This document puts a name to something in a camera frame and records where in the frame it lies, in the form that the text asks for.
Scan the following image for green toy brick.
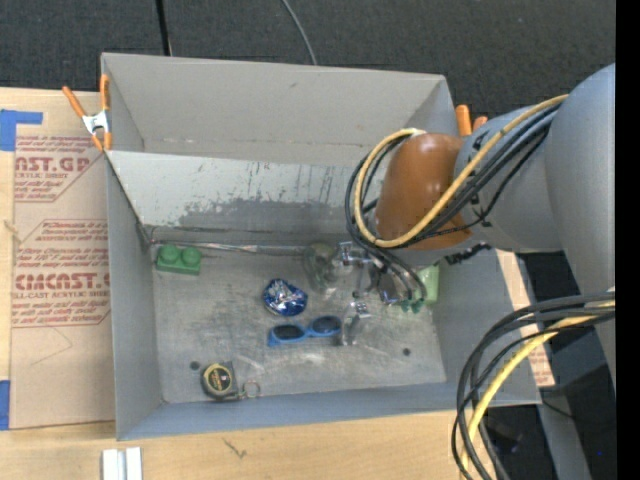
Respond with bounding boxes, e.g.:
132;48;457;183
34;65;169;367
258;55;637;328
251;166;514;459
155;244;203;276

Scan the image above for pale green block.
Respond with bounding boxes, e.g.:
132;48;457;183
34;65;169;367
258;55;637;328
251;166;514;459
416;264;442;305

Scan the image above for black and yellow tape measure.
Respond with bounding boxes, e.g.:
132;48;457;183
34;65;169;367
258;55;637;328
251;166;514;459
200;361;263;403

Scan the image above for blue sunglasses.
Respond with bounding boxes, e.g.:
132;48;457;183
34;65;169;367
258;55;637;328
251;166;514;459
266;315;344;348

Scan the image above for grey metal bin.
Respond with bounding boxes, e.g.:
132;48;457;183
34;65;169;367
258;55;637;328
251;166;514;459
99;51;544;442

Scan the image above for clear glass jar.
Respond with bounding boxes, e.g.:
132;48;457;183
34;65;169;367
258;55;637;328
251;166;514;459
302;241;346;299

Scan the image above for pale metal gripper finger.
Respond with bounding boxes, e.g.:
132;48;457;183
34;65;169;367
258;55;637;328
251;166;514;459
339;242;370;294
341;301;374;347

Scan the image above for blue crumpled foil packet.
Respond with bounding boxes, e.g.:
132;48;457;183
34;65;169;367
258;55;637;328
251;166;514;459
261;278;309;318

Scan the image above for brown cardboard board red print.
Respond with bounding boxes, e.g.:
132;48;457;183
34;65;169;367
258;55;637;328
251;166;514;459
0;86;557;432

